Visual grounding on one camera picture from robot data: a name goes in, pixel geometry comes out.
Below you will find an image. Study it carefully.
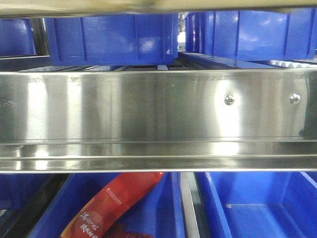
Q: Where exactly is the white roller track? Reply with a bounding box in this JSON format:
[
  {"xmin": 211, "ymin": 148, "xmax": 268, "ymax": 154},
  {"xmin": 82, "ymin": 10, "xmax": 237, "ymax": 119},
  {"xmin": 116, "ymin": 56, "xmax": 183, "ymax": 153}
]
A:
[{"xmin": 268, "ymin": 60, "xmax": 317, "ymax": 69}]

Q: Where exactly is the blue bin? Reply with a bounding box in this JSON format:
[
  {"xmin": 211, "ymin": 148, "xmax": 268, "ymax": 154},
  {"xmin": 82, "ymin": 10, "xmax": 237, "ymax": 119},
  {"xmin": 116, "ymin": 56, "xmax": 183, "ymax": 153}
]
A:
[
  {"xmin": 0, "ymin": 174, "xmax": 53, "ymax": 210},
  {"xmin": 29, "ymin": 172, "xmax": 186, "ymax": 238},
  {"xmin": 195, "ymin": 172, "xmax": 317, "ymax": 238},
  {"xmin": 0, "ymin": 18, "xmax": 36, "ymax": 57},
  {"xmin": 45, "ymin": 13, "xmax": 178, "ymax": 66},
  {"xmin": 185, "ymin": 8, "xmax": 317, "ymax": 61}
]

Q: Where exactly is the blue bin lower middle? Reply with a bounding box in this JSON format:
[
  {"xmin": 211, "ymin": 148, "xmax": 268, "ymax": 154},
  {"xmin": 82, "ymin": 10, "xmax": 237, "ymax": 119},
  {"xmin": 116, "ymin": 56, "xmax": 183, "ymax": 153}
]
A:
[{"xmin": 29, "ymin": 172, "xmax": 186, "ymax": 238}]

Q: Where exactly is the metal shelf divider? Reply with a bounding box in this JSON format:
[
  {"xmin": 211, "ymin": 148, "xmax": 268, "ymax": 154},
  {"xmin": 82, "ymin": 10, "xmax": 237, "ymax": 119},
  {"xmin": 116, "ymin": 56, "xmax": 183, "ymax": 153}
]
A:
[{"xmin": 180, "ymin": 172, "xmax": 211, "ymax": 238}]

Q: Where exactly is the rail screw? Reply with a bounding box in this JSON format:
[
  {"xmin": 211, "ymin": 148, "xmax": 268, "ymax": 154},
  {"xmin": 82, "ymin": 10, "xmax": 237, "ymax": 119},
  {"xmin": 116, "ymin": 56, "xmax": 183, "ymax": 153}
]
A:
[
  {"xmin": 289, "ymin": 93, "xmax": 301, "ymax": 105},
  {"xmin": 224, "ymin": 94, "xmax": 235, "ymax": 106}
]

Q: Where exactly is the blue bin upper left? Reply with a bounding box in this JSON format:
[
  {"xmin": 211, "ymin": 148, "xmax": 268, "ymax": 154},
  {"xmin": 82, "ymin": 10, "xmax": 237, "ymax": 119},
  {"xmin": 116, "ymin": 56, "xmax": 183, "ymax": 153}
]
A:
[{"xmin": 0, "ymin": 18, "xmax": 36, "ymax": 57}]

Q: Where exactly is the blue bin lower left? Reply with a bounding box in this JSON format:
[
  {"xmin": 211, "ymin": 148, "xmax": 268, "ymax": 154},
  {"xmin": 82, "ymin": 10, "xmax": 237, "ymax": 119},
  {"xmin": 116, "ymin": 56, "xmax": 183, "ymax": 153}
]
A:
[{"xmin": 0, "ymin": 174, "xmax": 53, "ymax": 210}]

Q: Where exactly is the stainless steel shelf rail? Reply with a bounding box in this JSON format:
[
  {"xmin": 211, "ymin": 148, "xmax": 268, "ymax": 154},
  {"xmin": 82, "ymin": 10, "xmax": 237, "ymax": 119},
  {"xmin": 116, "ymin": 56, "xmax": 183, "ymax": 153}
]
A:
[{"xmin": 0, "ymin": 69, "xmax": 317, "ymax": 173}]

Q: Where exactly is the right rail screw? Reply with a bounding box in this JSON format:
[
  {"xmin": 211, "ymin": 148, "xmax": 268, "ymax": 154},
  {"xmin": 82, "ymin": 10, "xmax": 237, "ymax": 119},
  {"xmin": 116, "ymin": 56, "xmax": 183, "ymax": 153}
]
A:
[{"xmin": 289, "ymin": 93, "xmax": 301, "ymax": 105}]

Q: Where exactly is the left rail screw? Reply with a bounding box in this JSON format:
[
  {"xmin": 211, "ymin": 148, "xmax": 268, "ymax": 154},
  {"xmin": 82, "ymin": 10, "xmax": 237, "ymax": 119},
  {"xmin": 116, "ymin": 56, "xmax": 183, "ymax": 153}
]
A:
[{"xmin": 224, "ymin": 94, "xmax": 235, "ymax": 106}]

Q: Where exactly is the blue bin lower right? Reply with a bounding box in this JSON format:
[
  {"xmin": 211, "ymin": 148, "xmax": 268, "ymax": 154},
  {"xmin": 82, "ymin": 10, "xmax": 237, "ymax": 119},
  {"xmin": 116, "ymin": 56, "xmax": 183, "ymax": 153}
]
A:
[{"xmin": 195, "ymin": 172, "xmax": 317, "ymax": 238}]

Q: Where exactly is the blue bin upper middle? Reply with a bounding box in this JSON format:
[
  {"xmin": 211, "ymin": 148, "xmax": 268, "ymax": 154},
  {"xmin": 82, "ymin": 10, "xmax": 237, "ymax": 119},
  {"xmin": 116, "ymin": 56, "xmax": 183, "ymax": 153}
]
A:
[{"xmin": 45, "ymin": 13, "xmax": 178, "ymax": 66}]

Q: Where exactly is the brown cardboard carton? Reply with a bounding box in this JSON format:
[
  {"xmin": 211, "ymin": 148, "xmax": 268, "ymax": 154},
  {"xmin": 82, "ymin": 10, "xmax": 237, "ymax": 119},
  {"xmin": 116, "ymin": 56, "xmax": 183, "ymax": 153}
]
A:
[{"xmin": 0, "ymin": 0, "xmax": 317, "ymax": 18}]

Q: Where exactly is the red snack bag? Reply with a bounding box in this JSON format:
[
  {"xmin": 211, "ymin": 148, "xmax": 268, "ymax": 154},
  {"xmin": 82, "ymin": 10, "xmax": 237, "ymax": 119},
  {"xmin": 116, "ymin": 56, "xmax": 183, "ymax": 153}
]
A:
[{"xmin": 59, "ymin": 172, "xmax": 164, "ymax": 238}]

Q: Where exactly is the blue bin upper right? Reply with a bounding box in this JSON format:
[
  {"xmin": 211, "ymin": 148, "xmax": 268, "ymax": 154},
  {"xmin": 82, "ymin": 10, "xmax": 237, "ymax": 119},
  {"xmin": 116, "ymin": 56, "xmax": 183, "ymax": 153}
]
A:
[{"xmin": 185, "ymin": 8, "xmax": 317, "ymax": 61}]

